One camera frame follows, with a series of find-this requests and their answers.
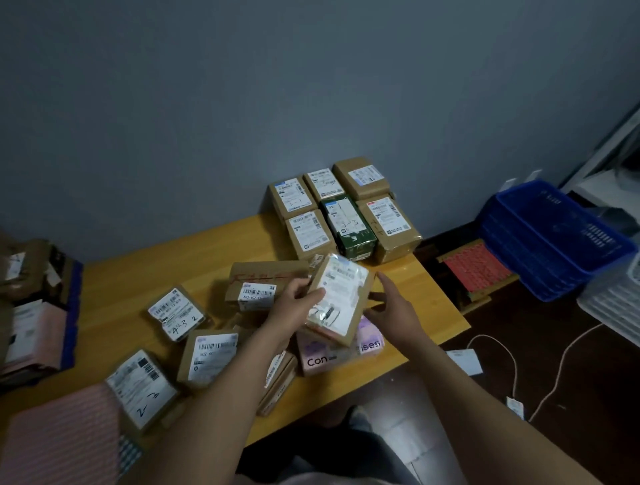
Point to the large pink box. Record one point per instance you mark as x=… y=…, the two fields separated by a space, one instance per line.
x=320 y=360

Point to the blue plastic crate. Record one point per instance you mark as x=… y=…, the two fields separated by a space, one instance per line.
x=550 y=240

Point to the white charger plug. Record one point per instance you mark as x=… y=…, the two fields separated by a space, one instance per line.
x=515 y=407

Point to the white plastic crate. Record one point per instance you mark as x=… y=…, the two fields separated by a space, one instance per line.
x=615 y=300

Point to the person's grey trousers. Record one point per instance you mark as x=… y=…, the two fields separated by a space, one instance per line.
x=325 y=454

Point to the blue plastic grid pallet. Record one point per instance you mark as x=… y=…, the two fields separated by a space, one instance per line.
x=72 y=310

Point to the person's left forearm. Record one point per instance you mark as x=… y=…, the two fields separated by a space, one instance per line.
x=215 y=414

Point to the box of stack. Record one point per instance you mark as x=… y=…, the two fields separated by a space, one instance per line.
x=390 y=230

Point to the person's right forearm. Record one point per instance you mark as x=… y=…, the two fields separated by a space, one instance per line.
x=500 y=424

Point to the dark plastic bag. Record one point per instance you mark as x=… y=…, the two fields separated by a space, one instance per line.
x=620 y=220

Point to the small tall box white labels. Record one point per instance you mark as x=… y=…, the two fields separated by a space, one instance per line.
x=142 y=389

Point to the dark green box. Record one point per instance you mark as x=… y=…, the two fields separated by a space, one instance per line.
x=360 y=247

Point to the teal sticker sheet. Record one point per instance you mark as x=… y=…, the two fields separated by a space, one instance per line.
x=130 y=454

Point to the box with black KARRIE band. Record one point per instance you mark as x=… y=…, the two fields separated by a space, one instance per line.
x=30 y=270

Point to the person's left hand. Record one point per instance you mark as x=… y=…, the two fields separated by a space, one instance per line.
x=295 y=310

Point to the white shelf frame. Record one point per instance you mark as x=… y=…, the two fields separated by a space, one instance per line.
x=600 y=165

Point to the pink dot sticker sheet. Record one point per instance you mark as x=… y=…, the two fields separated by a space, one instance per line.
x=60 y=439

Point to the small cardboard parcel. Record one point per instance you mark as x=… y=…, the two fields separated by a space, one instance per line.
x=325 y=184
x=310 y=235
x=175 y=315
x=292 y=197
x=207 y=360

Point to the person's right hand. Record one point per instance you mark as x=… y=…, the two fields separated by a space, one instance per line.
x=400 y=320

